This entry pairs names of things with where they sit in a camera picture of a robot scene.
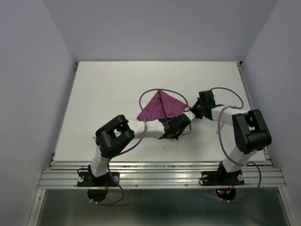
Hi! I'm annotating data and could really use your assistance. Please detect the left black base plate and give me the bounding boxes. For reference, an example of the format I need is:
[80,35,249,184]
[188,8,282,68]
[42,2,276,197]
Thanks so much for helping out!
[77,171,117,187]

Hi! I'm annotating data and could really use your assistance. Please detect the purple cloth napkin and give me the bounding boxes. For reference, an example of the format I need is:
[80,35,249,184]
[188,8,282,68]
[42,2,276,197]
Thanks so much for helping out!
[136,90,189,121]

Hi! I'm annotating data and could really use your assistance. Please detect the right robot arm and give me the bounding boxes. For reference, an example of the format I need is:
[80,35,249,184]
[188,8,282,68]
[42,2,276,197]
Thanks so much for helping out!
[191,90,272,186]

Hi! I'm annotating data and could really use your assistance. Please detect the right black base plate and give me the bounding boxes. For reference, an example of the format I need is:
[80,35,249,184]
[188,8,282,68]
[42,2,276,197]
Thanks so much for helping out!
[198,170,245,186]

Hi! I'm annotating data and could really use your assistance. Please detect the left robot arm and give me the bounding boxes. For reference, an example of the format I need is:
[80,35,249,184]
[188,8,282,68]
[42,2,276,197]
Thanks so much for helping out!
[88,111,195,186]

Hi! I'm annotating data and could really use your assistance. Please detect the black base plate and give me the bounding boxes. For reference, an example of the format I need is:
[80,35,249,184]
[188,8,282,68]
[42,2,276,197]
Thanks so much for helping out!
[198,170,245,186]
[77,171,117,187]

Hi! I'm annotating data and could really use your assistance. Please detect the pink handled knife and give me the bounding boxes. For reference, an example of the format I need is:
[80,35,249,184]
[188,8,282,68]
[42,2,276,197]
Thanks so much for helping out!
[215,105,237,134]

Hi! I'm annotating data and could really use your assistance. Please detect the aluminium rail frame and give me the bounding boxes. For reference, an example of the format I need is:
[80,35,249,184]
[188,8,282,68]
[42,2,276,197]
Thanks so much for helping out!
[28,61,294,226]

